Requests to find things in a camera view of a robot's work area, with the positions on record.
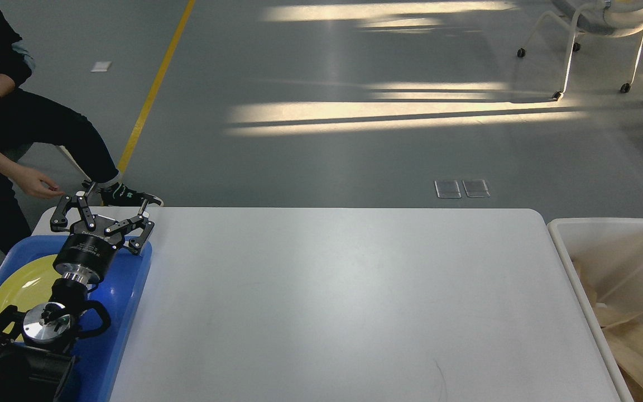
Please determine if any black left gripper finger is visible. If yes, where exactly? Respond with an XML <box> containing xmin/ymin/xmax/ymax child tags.
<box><xmin>50</xmin><ymin>180</ymin><xmax>99</xmax><ymax>234</ymax></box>
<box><xmin>104</xmin><ymin>198</ymin><xmax>155</xmax><ymax>255</ymax></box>

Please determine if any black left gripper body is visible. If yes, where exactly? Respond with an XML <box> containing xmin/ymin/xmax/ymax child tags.
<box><xmin>54</xmin><ymin>233</ymin><xmax>118</xmax><ymax>284</ymax></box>

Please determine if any yellow round plate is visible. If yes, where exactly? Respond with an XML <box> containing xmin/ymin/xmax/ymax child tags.
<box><xmin>0</xmin><ymin>254</ymin><xmax>61</xmax><ymax>313</ymax></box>

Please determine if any brown paper bag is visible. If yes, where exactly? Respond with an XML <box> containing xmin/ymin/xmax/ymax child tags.
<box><xmin>572</xmin><ymin>260</ymin><xmax>598</xmax><ymax>314</ymax></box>
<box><xmin>593</xmin><ymin>305</ymin><xmax>643</xmax><ymax>401</ymax></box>

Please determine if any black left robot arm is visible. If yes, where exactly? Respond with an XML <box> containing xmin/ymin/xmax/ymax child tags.
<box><xmin>0</xmin><ymin>183</ymin><xmax>162</xmax><ymax>401</ymax></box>

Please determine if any person in dark trousers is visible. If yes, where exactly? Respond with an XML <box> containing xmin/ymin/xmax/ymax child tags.
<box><xmin>0</xmin><ymin>10</ymin><xmax>163</xmax><ymax>253</ymax></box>

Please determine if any blue plastic tray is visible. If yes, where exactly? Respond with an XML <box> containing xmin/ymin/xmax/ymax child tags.
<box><xmin>0</xmin><ymin>235</ymin><xmax>153</xmax><ymax>401</ymax></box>

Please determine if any white plastic bin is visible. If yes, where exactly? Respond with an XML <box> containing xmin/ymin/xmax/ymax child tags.
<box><xmin>548</xmin><ymin>217</ymin><xmax>643</xmax><ymax>401</ymax></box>

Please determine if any white chair on casters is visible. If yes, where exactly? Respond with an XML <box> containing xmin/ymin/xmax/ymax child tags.
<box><xmin>516</xmin><ymin>1</ymin><xmax>643</xmax><ymax>102</ymax></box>

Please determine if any white frame with casters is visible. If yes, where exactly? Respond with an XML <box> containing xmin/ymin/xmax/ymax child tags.
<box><xmin>56</xmin><ymin>146</ymin><xmax>91</xmax><ymax>182</ymax></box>

